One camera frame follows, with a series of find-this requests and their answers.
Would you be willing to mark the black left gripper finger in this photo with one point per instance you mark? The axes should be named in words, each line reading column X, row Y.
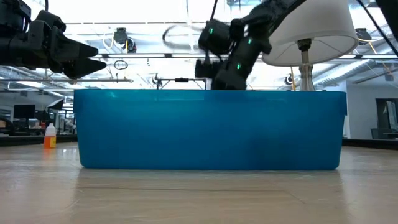
column 76, row 48
column 84, row 68

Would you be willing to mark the small orange food coloring bottle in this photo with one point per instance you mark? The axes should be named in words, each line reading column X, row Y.
column 49, row 140

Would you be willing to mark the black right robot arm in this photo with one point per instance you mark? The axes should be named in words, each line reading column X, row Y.
column 264, row 15

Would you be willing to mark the black ceiling fixture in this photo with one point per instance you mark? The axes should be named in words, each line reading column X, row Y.
column 362, row 34
column 121, row 35

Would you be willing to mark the black computer monitor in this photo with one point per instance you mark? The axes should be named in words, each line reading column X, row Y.
column 24, row 111

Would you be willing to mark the silver lamp base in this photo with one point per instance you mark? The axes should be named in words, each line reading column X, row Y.
column 306, row 77

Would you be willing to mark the blue plastic bin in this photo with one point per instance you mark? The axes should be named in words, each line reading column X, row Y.
column 202, row 130

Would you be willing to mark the white lamp shade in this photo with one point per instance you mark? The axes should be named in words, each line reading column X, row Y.
column 317, row 28

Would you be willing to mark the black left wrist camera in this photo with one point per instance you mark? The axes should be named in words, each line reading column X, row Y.
column 49, row 21

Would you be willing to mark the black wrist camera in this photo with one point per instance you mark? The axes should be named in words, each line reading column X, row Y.
column 205, row 69
column 49, row 21

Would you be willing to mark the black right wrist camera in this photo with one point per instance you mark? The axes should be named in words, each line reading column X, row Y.
column 205, row 69

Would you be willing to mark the black horizontal bar bracket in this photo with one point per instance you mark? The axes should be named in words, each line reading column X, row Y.
column 182, row 80

